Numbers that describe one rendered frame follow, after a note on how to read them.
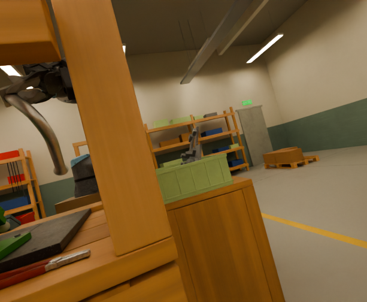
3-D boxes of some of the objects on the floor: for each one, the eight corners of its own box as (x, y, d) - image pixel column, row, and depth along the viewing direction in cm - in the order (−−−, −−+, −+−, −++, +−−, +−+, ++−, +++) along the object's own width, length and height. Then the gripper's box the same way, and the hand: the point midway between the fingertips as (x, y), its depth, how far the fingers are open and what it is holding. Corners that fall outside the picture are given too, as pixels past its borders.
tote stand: (181, 282, 167) (157, 189, 169) (239, 261, 175) (215, 172, 177) (198, 362, 99) (158, 206, 101) (291, 323, 107) (252, 178, 109)
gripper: (61, 77, 73) (0, 104, 59) (53, 47, 65) (-20, 70, 51) (79, 87, 72) (21, 117, 58) (74, 57, 64) (5, 84, 50)
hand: (15, 97), depth 55 cm, fingers closed on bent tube, 3 cm apart
